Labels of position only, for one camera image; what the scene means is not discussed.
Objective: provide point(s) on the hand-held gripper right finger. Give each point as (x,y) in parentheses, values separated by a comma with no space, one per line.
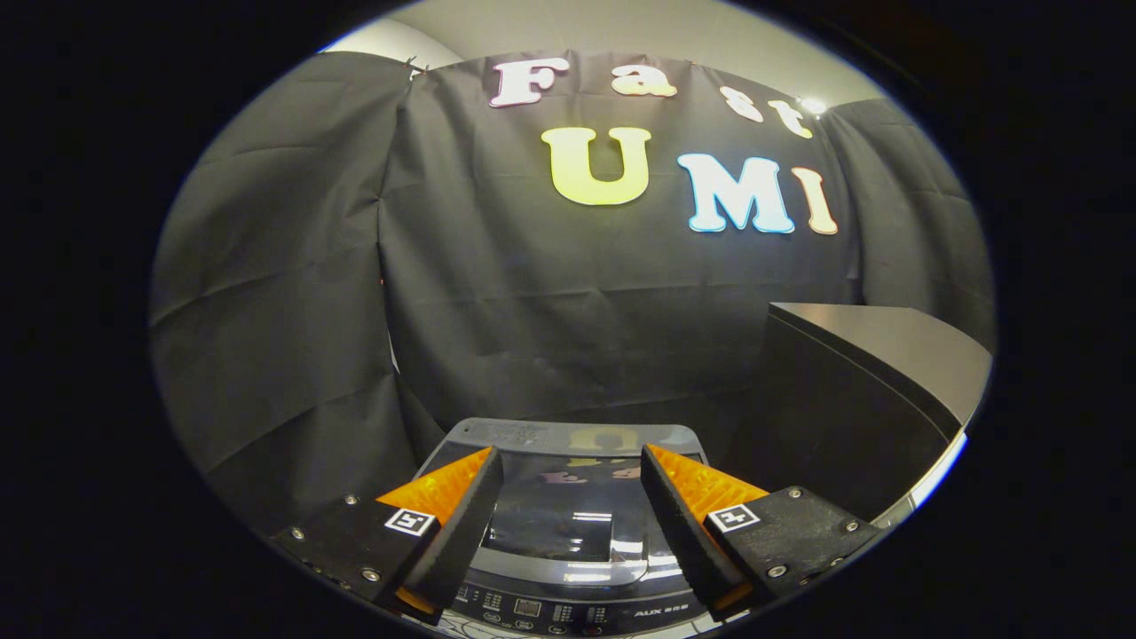
(679,524)

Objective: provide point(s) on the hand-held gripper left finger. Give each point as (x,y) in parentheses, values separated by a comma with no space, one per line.
(457,532)

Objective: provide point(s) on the dark washing machine lid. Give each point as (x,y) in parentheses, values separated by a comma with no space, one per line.
(568,524)

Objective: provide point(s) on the dark grey washing machine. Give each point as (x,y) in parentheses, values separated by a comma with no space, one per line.
(577,612)

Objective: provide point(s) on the beige cabinet with dark top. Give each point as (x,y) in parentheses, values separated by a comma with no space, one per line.
(852,417)

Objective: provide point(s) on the small ceiling light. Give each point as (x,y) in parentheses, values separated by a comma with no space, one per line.
(812,106)

